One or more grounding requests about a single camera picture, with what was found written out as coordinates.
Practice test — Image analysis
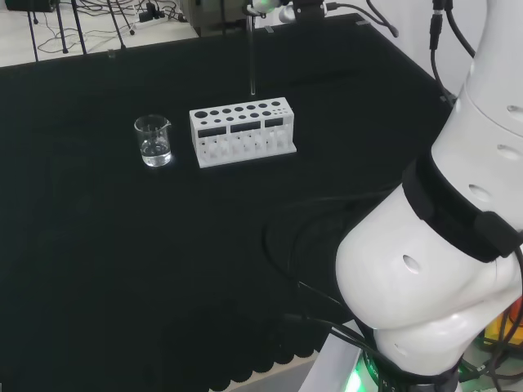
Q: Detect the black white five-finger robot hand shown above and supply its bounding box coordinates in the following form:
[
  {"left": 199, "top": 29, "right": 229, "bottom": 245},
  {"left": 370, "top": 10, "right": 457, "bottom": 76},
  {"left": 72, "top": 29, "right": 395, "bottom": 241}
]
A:
[{"left": 243, "top": 0, "right": 329, "bottom": 24}]

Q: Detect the clear glass rod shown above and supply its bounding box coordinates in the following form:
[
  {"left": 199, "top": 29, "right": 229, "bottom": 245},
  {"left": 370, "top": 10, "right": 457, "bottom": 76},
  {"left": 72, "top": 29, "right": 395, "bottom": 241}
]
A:
[{"left": 246, "top": 5, "right": 257, "bottom": 96}]

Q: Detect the white test tube rack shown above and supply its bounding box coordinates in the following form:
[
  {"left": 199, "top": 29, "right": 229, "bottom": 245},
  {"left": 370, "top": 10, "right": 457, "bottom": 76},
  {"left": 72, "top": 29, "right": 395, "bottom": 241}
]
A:
[{"left": 188, "top": 96, "right": 298, "bottom": 170}]

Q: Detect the clear glass beaker with liquid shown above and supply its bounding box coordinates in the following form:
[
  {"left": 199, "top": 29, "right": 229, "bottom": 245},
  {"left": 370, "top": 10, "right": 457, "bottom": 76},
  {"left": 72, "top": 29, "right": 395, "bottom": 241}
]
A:
[{"left": 133, "top": 114, "right": 173, "bottom": 168}]

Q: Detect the dark grey box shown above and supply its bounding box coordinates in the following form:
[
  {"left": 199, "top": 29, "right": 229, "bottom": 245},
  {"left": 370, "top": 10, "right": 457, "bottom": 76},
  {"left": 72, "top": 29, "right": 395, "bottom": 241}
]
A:
[{"left": 181, "top": 0, "right": 251, "bottom": 38}]

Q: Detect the white power strip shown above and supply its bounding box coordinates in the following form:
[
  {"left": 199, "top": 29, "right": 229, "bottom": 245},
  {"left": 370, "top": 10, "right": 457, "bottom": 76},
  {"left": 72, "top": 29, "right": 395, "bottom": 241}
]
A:
[{"left": 137, "top": 9, "right": 169, "bottom": 25}]

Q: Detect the black tripod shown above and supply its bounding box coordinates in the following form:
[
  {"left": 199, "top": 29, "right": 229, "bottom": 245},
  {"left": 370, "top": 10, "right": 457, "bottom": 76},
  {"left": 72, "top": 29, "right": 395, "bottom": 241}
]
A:
[
  {"left": 25, "top": 0, "right": 89, "bottom": 63},
  {"left": 105, "top": 0, "right": 136, "bottom": 51}
]

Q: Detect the black bench cloth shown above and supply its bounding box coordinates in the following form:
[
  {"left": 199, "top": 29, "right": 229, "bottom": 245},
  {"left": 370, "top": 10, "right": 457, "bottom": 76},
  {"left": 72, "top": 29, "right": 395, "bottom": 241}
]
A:
[{"left": 0, "top": 11, "right": 458, "bottom": 392}]

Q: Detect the yellow stop button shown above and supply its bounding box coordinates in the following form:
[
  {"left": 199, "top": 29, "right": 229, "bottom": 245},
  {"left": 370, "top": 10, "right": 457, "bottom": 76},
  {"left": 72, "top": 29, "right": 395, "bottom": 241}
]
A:
[{"left": 483, "top": 300, "right": 523, "bottom": 348}]

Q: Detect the thin black cable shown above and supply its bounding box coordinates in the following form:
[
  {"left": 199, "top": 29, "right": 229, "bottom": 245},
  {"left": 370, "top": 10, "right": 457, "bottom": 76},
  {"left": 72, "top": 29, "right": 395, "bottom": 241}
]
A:
[{"left": 326, "top": 1, "right": 400, "bottom": 38}]

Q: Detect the black cable with plug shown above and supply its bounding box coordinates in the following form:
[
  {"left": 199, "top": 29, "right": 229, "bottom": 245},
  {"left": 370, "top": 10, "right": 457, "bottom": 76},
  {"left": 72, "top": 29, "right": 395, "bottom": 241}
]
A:
[{"left": 427, "top": 0, "right": 480, "bottom": 103}]

